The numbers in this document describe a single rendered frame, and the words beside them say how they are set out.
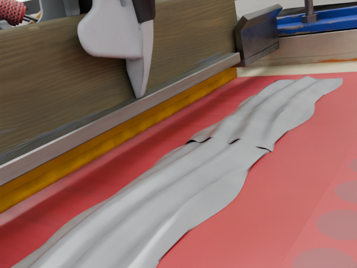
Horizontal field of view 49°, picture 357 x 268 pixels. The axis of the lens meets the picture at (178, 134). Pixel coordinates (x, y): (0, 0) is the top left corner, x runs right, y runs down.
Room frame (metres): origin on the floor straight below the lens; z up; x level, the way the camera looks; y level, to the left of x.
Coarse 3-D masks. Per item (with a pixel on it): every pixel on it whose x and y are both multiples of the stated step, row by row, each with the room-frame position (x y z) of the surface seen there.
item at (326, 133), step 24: (216, 96) 0.40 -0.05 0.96; (240, 96) 0.38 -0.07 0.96; (336, 96) 0.32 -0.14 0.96; (168, 120) 0.35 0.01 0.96; (192, 120) 0.33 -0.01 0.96; (216, 120) 0.32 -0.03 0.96; (312, 120) 0.27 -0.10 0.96; (336, 120) 0.26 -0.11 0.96; (168, 144) 0.28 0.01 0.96; (288, 144) 0.24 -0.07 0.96; (312, 144) 0.23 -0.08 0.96; (336, 144) 0.22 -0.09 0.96
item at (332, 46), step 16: (320, 32) 0.46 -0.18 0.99; (336, 32) 0.44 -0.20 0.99; (352, 32) 0.43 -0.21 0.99; (288, 48) 0.48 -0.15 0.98; (304, 48) 0.47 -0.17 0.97; (320, 48) 0.46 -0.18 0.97; (336, 48) 0.44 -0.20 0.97; (352, 48) 0.43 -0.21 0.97; (256, 64) 0.51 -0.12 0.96; (272, 64) 0.49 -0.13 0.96; (288, 64) 0.48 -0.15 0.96
